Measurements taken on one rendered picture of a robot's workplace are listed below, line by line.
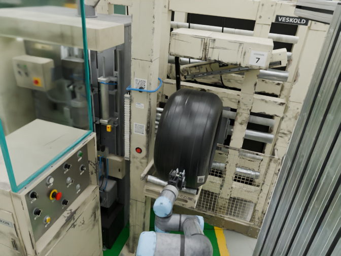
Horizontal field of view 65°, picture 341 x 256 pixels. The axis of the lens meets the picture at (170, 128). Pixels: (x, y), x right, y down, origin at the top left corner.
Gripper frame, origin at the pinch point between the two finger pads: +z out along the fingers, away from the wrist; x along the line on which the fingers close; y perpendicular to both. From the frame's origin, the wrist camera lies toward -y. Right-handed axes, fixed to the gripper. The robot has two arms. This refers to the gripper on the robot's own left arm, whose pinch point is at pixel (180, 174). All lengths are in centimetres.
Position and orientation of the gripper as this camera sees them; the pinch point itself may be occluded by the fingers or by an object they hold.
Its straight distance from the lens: 149.1
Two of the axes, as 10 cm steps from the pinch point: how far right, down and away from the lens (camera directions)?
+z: 2.9, -3.2, 9.0
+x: -9.5, -2.1, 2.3
